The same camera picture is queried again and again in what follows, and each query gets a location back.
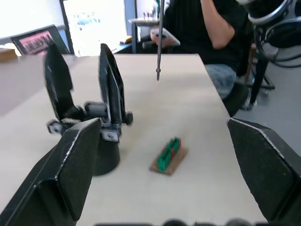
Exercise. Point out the grey desk with blue legs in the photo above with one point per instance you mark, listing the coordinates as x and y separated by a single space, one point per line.
141 21

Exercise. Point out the black office chair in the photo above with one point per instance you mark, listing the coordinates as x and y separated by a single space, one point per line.
235 101

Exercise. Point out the bystander hand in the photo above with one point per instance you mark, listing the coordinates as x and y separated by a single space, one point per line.
154 37

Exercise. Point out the black gripper finger piece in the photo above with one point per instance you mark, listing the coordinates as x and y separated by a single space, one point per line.
110 89

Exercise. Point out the green screw bit holder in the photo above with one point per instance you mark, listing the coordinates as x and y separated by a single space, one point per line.
169 153

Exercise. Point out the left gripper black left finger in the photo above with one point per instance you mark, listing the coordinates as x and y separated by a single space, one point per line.
47 188

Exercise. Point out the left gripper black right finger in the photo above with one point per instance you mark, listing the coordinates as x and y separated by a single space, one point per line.
270 176

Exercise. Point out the dark laptop with lit screen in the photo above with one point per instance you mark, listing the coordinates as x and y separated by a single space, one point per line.
35 42

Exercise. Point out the grey smartphone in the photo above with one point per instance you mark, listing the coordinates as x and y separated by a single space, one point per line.
172 40

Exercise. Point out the seated person in black shirt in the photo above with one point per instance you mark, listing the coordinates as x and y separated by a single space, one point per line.
192 28

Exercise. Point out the flat brown cardboard box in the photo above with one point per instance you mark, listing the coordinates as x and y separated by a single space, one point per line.
8 55

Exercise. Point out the black gripper assembly on stand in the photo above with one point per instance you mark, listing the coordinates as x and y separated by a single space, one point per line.
107 160

